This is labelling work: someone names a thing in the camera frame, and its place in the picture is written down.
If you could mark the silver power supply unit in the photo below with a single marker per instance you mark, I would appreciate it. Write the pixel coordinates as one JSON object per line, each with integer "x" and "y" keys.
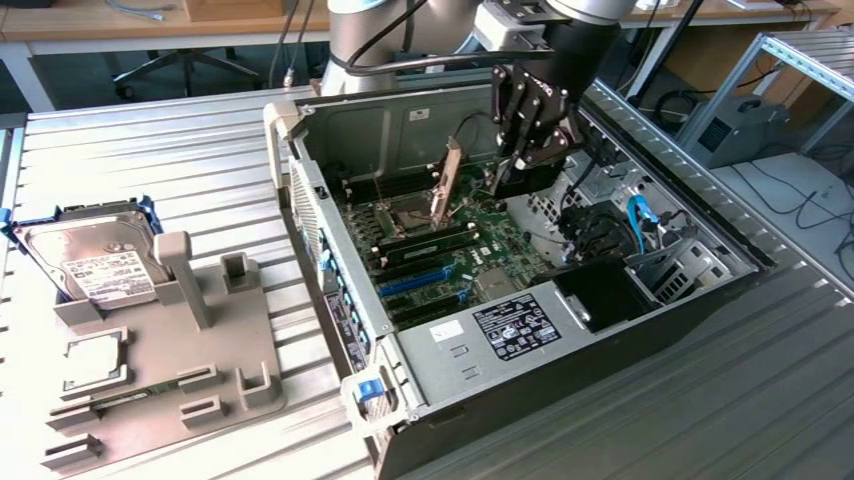
{"x": 453, "y": 370}

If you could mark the wooden desk with grey leg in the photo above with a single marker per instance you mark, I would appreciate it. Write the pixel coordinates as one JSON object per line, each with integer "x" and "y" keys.
{"x": 734, "y": 17}

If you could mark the blue expansion slot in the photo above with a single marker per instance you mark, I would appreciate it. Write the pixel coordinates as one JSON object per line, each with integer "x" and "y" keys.
{"x": 409, "y": 281}

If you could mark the thin metal locking lever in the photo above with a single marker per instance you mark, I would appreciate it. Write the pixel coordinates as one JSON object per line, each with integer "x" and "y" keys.
{"x": 377, "y": 192}

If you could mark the grey parts rack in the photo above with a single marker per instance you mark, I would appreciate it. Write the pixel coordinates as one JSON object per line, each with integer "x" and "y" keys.
{"x": 173, "y": 350}

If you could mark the brown wooden box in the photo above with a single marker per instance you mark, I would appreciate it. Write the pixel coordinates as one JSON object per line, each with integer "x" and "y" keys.
{"x": 229, "y": 10}

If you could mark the black office chair base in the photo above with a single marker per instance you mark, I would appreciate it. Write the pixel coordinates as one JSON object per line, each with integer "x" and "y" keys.
{"x": 187, "y": 62}

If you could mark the black installed RAM stick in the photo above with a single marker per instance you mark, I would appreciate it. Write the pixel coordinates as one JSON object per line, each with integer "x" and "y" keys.
{"x": 429, "y": 250}
{"x": 423, "y": 237}

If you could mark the white power supply sticker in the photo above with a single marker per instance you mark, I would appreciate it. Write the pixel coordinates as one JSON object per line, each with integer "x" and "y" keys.
{"x": 448, "y": 331}

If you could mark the metal drive cage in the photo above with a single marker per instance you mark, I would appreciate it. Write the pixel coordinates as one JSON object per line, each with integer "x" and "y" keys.
{"x": 600, "y": 180}

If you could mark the silver hard disk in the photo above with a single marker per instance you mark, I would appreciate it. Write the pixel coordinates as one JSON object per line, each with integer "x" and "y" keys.
{"x": 86, "y": 260}

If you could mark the grey equipment box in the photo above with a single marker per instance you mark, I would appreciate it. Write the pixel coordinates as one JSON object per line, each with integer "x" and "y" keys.
{"x": 740, "y": 135}

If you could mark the long wooden desk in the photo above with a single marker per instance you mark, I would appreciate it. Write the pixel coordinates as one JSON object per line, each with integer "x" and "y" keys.
{"x": 80, "y": 27}

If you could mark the aluminium slat table frame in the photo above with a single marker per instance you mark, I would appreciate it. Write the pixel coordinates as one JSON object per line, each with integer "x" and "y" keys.
{"x": 807, "y": 50}

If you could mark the black rear case label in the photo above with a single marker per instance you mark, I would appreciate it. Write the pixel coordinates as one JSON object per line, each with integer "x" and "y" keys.
{"x": 335, "y": 322}

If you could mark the blue case latch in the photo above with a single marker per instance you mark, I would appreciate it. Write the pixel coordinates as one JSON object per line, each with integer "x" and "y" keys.
{"x": 368, "y": 390}

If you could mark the CPU socket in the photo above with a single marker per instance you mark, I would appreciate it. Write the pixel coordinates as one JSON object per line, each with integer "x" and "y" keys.
{"x": 407, "y": 217}

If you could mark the open grey PC case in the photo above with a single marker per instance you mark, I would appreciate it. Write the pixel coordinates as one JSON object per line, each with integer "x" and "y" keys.
{"x": 667, "y": 165}

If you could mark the square chipset heatsink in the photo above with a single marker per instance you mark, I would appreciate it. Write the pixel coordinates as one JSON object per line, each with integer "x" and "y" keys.
{"x": 499, "y": 287}

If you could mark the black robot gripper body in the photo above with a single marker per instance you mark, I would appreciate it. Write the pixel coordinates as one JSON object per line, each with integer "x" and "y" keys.
{"x": 574, "y": 65}

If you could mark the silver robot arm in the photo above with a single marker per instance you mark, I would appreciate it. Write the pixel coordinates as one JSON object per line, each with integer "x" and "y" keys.
{"x": 373, "y": 45}

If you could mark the black power supply label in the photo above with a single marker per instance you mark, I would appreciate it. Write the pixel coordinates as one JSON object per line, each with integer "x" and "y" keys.
{"x": 513, "y": 327}

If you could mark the metal disk bay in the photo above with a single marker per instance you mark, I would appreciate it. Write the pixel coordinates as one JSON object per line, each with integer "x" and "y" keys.
{"x": 694, "y": 265}

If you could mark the green motherboard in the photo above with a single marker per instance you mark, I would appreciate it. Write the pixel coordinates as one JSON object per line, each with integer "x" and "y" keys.
{"x": 493, "y": 235}

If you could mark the black plastic shroud box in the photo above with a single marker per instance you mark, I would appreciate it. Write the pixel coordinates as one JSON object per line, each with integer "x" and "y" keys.
{"x": 600, "y": 295}

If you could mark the silver CPU chip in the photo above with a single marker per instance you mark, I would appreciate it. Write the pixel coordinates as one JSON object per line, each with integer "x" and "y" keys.
{"x": 93, "y": 362}

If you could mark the graphics card with metal bracket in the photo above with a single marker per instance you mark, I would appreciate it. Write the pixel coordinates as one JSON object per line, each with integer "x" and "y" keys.
{"x": 445, "y": 185}

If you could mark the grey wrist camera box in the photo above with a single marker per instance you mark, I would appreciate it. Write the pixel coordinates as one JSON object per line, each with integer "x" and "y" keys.
{"x": 507, "y": 27}

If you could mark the black expansion slot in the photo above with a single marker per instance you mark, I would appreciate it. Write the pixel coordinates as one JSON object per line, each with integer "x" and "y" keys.
{"x": 423, "y": 307}

